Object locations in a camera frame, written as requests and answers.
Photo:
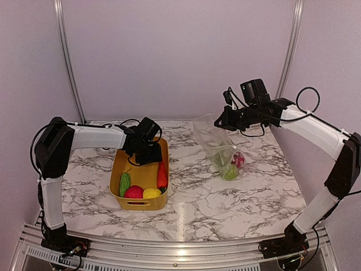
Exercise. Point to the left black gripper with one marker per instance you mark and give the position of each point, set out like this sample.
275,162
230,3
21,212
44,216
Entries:
157,157

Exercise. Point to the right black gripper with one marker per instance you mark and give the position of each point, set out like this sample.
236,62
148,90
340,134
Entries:
227,122

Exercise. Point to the yellow plastic basket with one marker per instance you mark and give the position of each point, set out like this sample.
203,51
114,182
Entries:
147,177

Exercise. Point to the orange toy carrot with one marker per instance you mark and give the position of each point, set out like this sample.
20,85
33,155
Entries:
162,180

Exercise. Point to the green toy bitter gourd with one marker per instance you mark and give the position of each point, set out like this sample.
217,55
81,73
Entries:
124,185

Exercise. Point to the red toy apple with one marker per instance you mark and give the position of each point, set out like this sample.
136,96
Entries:
134,192

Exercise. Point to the yellow toy lemon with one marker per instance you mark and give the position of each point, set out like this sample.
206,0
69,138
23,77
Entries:
151,193

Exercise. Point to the green toy grapes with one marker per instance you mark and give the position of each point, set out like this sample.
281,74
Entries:
216,162

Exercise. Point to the clear zip top bag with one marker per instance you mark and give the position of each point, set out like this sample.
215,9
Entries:
211,139

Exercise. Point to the red toy tomato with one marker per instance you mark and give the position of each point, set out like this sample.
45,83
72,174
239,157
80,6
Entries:
238,160

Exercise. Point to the light green toy apple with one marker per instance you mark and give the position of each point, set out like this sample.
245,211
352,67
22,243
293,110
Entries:
223,155

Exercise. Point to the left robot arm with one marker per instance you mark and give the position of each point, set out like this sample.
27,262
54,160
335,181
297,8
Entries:
50,152

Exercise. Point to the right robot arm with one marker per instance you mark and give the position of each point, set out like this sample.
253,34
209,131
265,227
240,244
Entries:
343,148

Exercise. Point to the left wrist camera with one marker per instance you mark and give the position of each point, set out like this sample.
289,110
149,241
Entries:
148,131

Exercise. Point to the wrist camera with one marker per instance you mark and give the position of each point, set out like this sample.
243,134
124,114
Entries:
148,131
254,93

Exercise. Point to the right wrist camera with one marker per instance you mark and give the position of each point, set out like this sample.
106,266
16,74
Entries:
254,93

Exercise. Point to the right aluminium frame post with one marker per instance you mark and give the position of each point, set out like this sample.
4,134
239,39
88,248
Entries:
291,48

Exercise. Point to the aluminium frame post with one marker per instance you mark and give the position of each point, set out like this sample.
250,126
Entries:
59,13
291,48

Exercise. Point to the front aluminium rail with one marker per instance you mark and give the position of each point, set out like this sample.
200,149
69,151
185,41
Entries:
107,253

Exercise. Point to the left aluminium frame post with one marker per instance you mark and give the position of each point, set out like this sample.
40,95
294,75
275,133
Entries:
59,13

